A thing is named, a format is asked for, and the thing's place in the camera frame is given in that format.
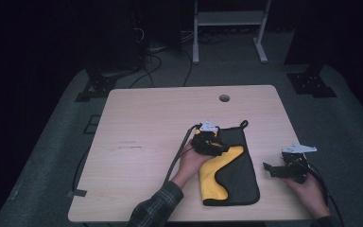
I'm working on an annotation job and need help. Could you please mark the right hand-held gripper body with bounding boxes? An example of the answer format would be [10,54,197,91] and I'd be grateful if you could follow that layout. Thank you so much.
[271,143,319,185]

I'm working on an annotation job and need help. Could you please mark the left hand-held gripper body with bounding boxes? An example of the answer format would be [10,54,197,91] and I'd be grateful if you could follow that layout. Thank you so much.
[190,119,230,157]

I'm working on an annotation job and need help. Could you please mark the yellow and black cloth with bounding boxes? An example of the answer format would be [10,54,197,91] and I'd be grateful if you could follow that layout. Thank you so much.
[194,119,261,207]

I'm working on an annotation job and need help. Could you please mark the person's left hand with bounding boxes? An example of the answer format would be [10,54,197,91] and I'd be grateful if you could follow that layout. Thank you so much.
[170,141,214,190]

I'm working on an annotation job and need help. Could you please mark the person's right hand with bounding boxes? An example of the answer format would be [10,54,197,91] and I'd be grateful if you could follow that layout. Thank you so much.
[283,174,332,219]

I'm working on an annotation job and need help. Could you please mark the dark floor socket box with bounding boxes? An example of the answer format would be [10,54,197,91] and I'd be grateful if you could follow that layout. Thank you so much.
[82,114,102,135]

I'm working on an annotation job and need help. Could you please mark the grey tape strip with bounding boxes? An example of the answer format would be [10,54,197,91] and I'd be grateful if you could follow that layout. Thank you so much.
[67,188,88,199]

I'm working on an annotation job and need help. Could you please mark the left hand-held gripper black cable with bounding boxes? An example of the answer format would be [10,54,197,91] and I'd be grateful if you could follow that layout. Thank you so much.
[163,123,201,186]

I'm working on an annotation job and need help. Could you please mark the hand-held gripper black cable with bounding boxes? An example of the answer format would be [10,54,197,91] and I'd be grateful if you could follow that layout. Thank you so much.
[304,160,345,227]
[163,123,201,186]

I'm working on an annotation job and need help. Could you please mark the right hand-held gripper black cable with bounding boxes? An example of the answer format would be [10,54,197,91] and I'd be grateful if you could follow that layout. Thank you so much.
[304,160,345,227]

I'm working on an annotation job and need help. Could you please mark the black stand with base plate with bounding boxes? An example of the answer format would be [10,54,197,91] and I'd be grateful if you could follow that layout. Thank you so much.
[74,46,141,103]
[284,0,338,99]

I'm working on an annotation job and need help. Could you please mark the black floor cables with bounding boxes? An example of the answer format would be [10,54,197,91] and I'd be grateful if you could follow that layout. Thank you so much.
[129,26,231,89]

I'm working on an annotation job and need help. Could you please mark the white metal table frame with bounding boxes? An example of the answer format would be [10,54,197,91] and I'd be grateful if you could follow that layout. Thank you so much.
[192,0,272,65]

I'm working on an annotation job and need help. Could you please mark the black cable beside table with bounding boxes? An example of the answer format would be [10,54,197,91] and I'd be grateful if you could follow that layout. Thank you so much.
[71,147,91,193]

